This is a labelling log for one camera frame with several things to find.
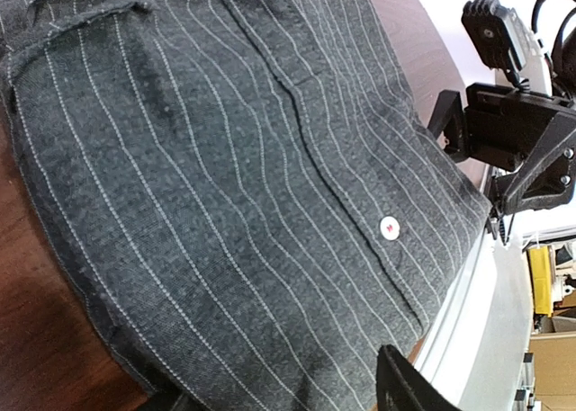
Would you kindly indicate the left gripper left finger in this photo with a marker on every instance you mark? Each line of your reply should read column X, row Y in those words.
column 170, row 401

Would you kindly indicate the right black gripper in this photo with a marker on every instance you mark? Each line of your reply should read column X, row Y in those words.
column 530, row 136

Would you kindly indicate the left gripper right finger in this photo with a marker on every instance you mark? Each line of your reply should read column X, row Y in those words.
column 399, row 386

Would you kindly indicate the black striped shirt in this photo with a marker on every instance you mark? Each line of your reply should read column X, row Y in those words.
column 241, row 191

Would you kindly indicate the front aluminium rail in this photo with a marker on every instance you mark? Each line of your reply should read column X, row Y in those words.
column 473, row 354

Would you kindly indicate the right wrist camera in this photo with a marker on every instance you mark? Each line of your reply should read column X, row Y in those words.
column 505, row 45

